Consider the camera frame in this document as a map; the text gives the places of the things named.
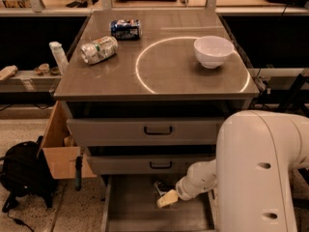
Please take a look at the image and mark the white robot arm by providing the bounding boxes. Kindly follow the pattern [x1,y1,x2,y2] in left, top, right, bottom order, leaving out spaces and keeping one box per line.
[156,110,309,232]

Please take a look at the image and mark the grey middle drawer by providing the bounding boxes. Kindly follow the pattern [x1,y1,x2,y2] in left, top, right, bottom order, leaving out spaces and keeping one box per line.
[87,154,214,175]

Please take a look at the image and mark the grey drawer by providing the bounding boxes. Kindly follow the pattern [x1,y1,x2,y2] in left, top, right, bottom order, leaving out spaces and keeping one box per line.
[87,154,214,175]
[101,174,218,232]
[67,117,224,147]

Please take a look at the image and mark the grey bottom drawer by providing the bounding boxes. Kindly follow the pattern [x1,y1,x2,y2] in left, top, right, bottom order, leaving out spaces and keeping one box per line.
[101,174,218,232]

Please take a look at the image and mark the grey top drawer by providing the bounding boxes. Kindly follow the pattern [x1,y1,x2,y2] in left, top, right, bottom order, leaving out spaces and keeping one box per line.
[67,117,224,147]

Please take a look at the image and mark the grey drawer cabinet counter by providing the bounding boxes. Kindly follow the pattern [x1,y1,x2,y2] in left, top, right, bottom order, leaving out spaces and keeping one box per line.
[54,9,259,109]

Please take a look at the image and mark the blue pepsi can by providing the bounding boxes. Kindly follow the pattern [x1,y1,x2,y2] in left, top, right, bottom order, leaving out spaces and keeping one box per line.
[110,19,142,40]

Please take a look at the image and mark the brown cardboard box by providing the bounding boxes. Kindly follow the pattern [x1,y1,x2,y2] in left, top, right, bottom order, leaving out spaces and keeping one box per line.
[41,102,96,179]

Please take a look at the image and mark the black backpack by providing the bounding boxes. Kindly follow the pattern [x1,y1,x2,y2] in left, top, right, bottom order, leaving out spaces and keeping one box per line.
[0,136,57,213]

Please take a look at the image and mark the white ceramic bowl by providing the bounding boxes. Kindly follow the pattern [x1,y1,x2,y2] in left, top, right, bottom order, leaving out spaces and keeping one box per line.
[193,36,235,69]

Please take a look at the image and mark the white plastic bottle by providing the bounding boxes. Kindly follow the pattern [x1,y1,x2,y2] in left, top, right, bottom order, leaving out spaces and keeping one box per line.
[49,42,69,74]

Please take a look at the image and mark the small round tape rolls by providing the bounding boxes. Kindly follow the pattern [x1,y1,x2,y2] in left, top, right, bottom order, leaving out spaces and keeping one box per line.
[33,63,60,75]

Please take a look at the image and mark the beige block on shelf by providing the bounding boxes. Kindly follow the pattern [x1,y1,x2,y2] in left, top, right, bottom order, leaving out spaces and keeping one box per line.
[0,65,18,80]

